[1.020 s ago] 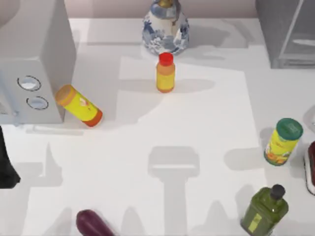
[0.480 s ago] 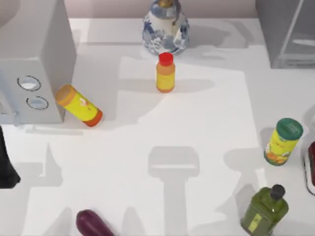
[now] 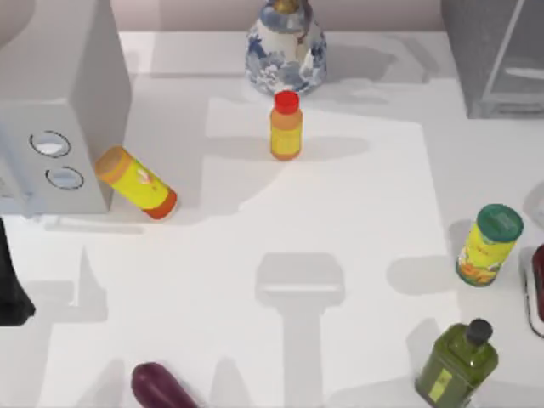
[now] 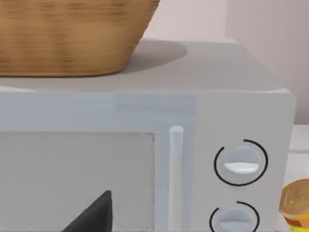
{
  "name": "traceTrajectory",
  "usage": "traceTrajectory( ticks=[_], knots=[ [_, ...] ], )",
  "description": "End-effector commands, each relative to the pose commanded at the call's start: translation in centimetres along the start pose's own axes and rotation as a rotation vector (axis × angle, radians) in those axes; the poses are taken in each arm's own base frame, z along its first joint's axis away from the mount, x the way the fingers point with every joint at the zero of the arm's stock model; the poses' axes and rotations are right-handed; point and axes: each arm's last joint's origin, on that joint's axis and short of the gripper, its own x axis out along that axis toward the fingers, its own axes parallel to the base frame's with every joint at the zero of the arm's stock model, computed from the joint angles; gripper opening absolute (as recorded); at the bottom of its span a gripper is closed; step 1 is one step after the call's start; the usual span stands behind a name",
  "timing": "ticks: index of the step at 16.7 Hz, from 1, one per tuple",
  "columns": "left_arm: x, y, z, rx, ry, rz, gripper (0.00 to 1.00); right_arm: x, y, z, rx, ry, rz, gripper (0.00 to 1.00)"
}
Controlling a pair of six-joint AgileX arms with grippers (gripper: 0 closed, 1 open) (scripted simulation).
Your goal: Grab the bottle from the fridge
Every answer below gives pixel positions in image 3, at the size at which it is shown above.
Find orange bottle with red cap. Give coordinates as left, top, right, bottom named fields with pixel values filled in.
left=269, top=90, right=303, bottom=162

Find yellow and orange can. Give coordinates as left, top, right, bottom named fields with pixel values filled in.
left=93, top=145, right=179, bottom=222

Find blue and white porcelain vase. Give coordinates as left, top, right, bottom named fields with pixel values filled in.
left=244, top=0, right=329, bottom=96

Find lower microwave knob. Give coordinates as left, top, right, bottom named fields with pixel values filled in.
left=44, top=166, right=85, bottom=190

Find microwave knob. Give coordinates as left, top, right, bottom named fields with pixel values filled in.
left=29, top=130, right=71, bottom=159
left=44, top=166, right=85, bottom=190

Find purple eggplant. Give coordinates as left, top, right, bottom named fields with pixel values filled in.
left=130, top=361, right=201, bottom=408

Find yellow can with green lid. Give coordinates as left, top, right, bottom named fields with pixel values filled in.
left=455, top=203, right=524, bottom=288

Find upper microwave knob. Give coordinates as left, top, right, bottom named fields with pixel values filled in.
left=29, top=130, right=71, bottom=159

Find green square bottle black cap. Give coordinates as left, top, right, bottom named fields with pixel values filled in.
left=414, top=318, right=499, bottom=405

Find grey cabinet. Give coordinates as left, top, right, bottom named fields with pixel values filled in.
left=439, top=0, right=544, bottom=120

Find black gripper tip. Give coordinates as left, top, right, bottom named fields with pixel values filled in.
left=0, top=216, right=37, bottom=327

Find dark red stapler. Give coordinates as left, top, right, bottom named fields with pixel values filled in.
left=523, top=244, right=544, bottom=339

